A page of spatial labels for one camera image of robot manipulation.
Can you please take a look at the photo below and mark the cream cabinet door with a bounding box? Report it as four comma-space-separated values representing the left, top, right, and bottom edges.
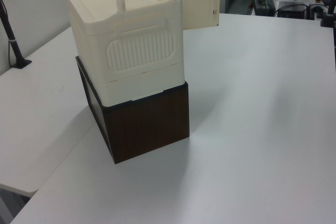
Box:
175, 0, 221, 29

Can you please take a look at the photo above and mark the cream plastic storage cabinet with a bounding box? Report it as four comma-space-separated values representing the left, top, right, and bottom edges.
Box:
61, 0, 185, 108

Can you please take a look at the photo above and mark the dark brown wooden box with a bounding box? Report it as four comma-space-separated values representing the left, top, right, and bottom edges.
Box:
75, 55, 191, 165

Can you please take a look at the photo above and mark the black device with green part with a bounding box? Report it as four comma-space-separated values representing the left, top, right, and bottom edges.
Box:
252, 0, 277, 16

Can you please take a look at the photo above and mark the black electronics box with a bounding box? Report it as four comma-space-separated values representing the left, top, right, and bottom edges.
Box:
277, 1, 308, 19

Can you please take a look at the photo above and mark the black camera pole with base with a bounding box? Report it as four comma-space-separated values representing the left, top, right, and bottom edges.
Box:
0, 0, 33, 70

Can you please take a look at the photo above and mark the black clamp mount stand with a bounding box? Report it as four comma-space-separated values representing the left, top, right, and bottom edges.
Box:
318, 0, 336, 28

